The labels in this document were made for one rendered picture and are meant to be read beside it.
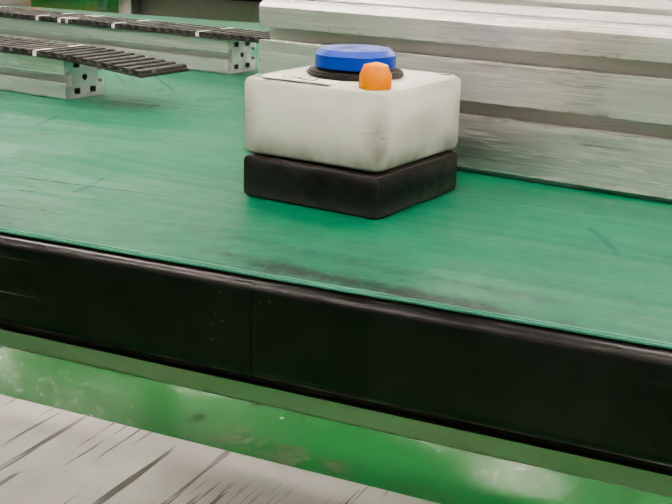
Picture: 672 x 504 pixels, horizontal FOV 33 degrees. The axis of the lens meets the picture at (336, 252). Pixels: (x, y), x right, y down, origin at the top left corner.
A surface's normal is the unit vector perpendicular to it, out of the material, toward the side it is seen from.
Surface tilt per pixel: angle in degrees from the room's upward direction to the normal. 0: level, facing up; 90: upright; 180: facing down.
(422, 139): 90
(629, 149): 90
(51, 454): 0
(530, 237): 0
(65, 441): 0
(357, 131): 90
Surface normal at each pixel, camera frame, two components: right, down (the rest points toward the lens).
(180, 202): 0.03, -0.96
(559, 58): -0.55, 0.22
